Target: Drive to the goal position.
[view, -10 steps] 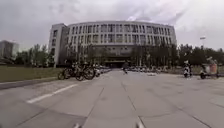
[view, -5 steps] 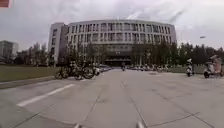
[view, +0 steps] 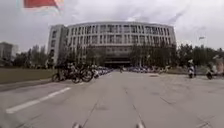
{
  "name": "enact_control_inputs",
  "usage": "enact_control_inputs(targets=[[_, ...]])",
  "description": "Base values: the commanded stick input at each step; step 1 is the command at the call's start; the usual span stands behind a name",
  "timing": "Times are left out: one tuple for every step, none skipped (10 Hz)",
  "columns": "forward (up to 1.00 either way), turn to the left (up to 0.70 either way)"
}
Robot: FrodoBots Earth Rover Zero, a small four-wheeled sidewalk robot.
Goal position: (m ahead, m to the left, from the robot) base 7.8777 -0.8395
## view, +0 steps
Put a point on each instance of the large curved grey building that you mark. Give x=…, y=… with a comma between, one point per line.
x=113, y=40

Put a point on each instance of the row of parked vehicles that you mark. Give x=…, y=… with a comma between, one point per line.
x=143, y=69

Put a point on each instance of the row of parked bicycles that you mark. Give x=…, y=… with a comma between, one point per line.
x=80, y=73

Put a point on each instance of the grey paved plaza ground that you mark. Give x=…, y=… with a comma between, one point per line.
x=133, y=100

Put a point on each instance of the robot's own part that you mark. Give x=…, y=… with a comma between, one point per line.
x=77, y=126
x=140, y=125

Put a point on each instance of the person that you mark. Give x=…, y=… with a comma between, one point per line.
x=210, y=67
x=190, y=65

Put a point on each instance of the scooter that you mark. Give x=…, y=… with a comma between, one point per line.
x=191, y=74
x=209, y=75

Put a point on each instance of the row of trees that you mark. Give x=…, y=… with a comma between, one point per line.
x=200, y=55
x=28, y=58

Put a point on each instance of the grass lawn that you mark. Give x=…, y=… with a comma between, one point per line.
x=23, y=75

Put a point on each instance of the grey stone kerb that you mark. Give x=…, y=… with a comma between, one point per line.
x=23, y=84

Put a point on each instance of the light pole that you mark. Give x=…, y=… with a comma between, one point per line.
x=201, y=40

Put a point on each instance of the red flag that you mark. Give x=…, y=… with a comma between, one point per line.
x=41, y=3

